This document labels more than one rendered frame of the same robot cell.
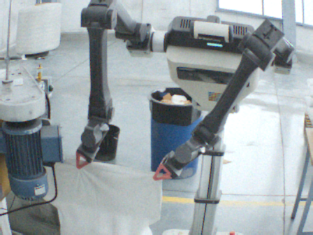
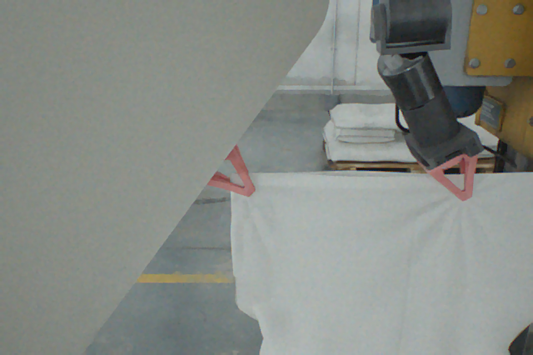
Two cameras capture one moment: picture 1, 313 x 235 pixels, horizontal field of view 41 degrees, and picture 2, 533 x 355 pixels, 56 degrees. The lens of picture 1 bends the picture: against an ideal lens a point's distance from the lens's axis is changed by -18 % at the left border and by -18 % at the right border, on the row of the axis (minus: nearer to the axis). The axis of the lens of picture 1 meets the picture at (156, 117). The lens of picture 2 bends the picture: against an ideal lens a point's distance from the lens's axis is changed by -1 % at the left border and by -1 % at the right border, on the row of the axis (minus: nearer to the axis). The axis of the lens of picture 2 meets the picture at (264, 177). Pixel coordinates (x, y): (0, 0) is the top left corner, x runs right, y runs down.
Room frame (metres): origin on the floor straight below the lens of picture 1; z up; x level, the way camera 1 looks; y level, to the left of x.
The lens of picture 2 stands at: (2.11, -0.10, 1.31)
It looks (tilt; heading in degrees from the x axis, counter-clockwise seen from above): 21 degrees down; 169
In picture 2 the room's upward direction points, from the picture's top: straight up
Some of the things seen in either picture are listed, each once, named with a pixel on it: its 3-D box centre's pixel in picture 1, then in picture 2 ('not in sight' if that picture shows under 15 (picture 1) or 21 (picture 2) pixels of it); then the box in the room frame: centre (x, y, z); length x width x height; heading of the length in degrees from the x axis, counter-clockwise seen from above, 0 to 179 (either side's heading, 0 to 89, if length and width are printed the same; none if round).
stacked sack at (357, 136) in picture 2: not in sight; (361, 124); (-1.40, 1.35, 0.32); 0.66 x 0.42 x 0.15; 163
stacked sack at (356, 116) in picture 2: not in sight; (376, 116); (-1.19, 1.37, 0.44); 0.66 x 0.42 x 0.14; 75
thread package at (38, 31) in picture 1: (38, 26); not in sight; (1.39, 0.39, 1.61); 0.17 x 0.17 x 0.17
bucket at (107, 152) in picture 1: (103, 143); not in sight; (4.03, 0.45, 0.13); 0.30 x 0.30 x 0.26
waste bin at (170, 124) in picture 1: (176, 133); not in sight; (3.80, -0.16, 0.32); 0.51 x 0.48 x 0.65; 168
